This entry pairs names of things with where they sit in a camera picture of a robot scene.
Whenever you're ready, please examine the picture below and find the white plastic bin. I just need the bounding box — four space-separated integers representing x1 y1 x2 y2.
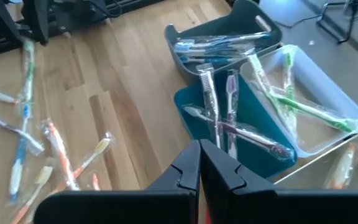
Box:
239 44 358 158

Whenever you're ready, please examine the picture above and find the black floor fan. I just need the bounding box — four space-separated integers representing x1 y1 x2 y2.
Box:
315 0 358 44

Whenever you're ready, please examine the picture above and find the light grey plastic bin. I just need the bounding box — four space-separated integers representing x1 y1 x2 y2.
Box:
273 131 358 190

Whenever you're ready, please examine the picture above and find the purple toothbrush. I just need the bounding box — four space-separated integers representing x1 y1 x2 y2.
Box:
196 63 223 149
0 110 45 156
225 73 239 159
182 105 295 161

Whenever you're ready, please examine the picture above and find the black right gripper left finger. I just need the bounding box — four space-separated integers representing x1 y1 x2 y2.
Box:
146 139 201 224

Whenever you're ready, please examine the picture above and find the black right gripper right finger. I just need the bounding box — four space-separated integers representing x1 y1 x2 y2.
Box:
200 139 279 224

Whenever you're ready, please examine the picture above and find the teal plastic bin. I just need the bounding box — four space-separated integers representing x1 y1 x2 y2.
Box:
173 70 298 180

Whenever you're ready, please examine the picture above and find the black fan cable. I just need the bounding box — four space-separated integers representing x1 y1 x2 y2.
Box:
275 14 323 29

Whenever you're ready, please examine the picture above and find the green toothbrush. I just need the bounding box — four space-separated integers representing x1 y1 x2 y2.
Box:
283 51 295 103
247 53 298 139
272 93 358 134
19 37 36 105

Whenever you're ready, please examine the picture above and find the blue toothbrush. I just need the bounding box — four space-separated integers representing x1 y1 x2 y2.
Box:
178 53 251 67
174 30 273 47
8 103 32 202
172 42 256 56

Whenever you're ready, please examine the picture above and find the dark grey plastic bin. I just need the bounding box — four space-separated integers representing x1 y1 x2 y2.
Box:
163 0 284 85

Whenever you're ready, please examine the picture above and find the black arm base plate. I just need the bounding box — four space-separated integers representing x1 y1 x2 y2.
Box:
53 0 122 24

